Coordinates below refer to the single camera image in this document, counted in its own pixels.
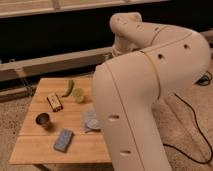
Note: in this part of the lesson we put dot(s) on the long wooden beam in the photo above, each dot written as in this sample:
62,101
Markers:
31,67

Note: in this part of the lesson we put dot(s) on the blue sponge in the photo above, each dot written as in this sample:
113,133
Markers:
64,139

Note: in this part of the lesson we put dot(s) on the dark metal cup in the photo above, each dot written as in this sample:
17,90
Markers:
43,120

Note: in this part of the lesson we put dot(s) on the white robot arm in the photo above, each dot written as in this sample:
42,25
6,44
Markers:
149,61

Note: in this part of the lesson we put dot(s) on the wooden table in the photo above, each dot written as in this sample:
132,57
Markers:
34,145

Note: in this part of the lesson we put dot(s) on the blue grey cloth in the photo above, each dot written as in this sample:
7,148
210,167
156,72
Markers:
90,121

